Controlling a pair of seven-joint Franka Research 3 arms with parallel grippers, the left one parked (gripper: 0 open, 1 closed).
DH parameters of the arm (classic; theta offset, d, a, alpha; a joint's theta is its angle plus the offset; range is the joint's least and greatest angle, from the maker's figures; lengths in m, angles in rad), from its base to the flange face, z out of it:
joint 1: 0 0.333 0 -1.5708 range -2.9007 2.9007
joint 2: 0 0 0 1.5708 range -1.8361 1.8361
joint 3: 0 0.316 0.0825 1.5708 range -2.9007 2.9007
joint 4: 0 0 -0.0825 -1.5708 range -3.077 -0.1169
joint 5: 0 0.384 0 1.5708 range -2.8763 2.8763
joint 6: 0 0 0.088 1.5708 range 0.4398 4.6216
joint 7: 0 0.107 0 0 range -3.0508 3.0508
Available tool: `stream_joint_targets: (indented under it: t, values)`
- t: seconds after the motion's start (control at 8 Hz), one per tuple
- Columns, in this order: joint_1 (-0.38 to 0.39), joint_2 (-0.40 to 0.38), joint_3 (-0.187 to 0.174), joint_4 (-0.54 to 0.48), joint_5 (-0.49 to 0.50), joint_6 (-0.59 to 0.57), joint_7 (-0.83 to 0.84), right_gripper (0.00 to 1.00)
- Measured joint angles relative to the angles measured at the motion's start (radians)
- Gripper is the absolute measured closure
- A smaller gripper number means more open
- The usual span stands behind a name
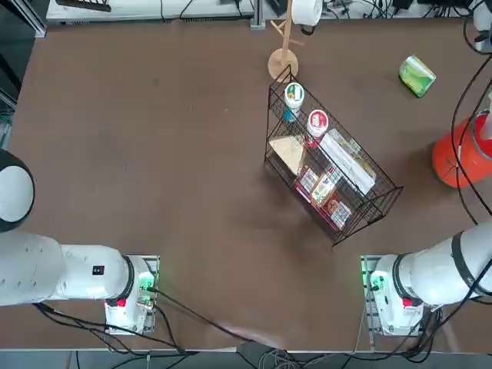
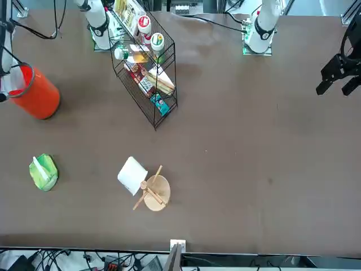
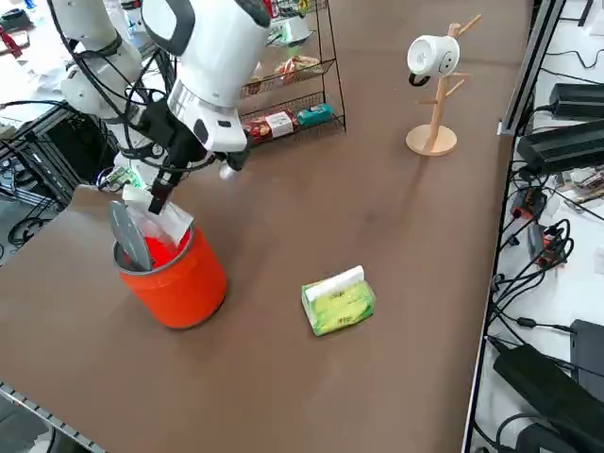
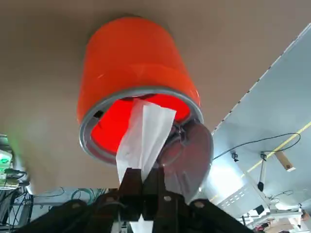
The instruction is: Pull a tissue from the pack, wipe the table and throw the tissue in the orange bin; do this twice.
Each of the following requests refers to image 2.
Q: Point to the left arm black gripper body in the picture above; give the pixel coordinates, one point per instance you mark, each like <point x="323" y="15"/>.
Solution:
<point x="354" y="63"/>

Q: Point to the white paper tissue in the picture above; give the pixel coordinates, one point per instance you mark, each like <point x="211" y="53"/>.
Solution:
<point x="39" y="169"/>
<point x="14" y="82"/>

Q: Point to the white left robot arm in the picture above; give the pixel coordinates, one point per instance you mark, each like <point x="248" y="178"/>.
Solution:
<point x="263" y="25"/>

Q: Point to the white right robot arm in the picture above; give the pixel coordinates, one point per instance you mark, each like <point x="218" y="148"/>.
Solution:
<point x="97" y="25"/>

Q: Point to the orange round bin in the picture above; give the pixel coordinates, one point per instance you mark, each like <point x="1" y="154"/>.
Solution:
<point x="39" y="96"/>

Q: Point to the green tissue pack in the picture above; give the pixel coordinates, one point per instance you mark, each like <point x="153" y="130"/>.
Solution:
<point x="50" y="169"/>

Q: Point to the red biscuit pack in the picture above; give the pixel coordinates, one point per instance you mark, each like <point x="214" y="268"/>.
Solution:
<point x="135" y="72"/>

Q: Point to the red blue white cookie pack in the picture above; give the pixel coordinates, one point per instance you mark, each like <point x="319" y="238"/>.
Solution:
<point x="146" y="87"/>

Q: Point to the teal snack pack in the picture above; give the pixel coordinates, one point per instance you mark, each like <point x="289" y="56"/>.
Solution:
<point x="160" y="105"/>

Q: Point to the orange juice bottle white cap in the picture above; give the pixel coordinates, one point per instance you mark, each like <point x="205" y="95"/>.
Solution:
<point x="139" y="57"/>

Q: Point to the white mug with face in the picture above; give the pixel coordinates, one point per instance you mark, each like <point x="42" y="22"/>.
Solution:
<point x="131" y="175"/>

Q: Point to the yellow snack packet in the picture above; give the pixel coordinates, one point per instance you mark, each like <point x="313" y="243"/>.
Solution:
<point x="125" y="12"/>

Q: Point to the white jar red label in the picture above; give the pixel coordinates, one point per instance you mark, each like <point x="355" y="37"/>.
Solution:
<point x="144" y="28"/>

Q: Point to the wrapped sandwich packet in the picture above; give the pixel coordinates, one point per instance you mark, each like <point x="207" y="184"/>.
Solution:
<point x="162" y="82"/>

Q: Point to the long black power brick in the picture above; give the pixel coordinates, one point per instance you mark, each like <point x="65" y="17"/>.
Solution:
<point x="21" y="262"/>

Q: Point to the wooden mug tree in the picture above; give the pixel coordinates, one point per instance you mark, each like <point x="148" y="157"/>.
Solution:
<point x="158" y="197"/>

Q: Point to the red black plug adapter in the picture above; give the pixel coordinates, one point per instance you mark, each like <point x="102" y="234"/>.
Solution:
<point x="110" y="265"/>

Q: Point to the aluminium frame post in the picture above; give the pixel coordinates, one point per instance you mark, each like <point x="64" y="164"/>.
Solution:
<point x="347" y="17"/>
<point x="22" y="12"/>
<point x="176" y="257"/>

